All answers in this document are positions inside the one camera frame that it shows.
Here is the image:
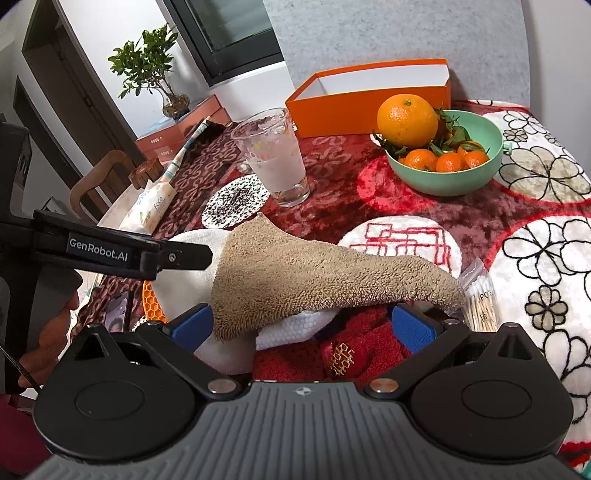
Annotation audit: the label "white fluffy towel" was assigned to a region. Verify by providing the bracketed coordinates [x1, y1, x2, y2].
[152, 229, 256, 375]

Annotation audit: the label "red terry towel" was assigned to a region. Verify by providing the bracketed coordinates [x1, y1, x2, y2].
[252, 305, 411, 387]

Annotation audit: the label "bag of cotton swabs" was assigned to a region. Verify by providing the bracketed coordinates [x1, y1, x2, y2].
[459, 258, 500, 333]

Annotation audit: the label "beige terry towel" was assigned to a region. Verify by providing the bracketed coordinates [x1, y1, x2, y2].
[211, 215, 465, 341]

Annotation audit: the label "person's left hand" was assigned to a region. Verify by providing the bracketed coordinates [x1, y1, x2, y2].
[20, 293, 79, 385]

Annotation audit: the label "orange silicone mat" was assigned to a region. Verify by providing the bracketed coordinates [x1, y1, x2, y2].
[142, 281, 168, 323]

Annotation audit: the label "cream product box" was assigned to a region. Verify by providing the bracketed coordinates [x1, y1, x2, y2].
[119, 180, 176, 235]

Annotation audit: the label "wooden chair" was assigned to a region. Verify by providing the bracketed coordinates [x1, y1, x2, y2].
[69, 150, 135, 224]

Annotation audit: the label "striped paper tube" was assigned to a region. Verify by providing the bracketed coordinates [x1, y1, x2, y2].
[160, 116, 211, 183]

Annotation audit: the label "white waffle cloth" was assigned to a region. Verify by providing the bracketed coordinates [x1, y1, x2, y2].
[256, 309, 339, 351]

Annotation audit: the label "copper storage boxes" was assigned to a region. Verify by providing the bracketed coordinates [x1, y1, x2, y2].
[135, 95, 231, 164]

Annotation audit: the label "red patterned plush tablecloth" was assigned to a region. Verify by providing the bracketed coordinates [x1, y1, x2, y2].
[73, 98, 591, 467]

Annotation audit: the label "frosted drinking glass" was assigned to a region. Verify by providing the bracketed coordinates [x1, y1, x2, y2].
[230, 108, 311, 207]

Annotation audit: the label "small tangerine left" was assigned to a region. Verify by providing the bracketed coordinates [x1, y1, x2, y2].
[402, 149, 438, 172]

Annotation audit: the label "small tangerine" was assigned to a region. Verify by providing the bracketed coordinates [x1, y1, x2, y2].
[436, 152, 467, 173]
[402, 149, 438, 172]
[464, 150, 489, 169]

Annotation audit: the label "small tangerine middle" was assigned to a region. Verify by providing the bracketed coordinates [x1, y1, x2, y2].
[436, 152, 467, 173]

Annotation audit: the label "small tangerine right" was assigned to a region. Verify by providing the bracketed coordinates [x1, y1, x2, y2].
[464, 150, 489, 169]

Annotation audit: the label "potted green plant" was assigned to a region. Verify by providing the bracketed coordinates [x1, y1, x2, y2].
[107, 24, 190, 120]

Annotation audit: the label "large orange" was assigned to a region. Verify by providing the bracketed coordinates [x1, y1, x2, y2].
[377, 94, 439, 149]

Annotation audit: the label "green fruit bowl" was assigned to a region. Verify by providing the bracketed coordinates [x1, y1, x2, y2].
[370, 110, 512, 197]

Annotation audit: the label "orange cardboard box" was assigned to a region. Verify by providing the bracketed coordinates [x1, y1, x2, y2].
[286, 59, 452, 138]

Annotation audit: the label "dark window frame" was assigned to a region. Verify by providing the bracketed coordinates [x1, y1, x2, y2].
[164, 0, 283, 86]

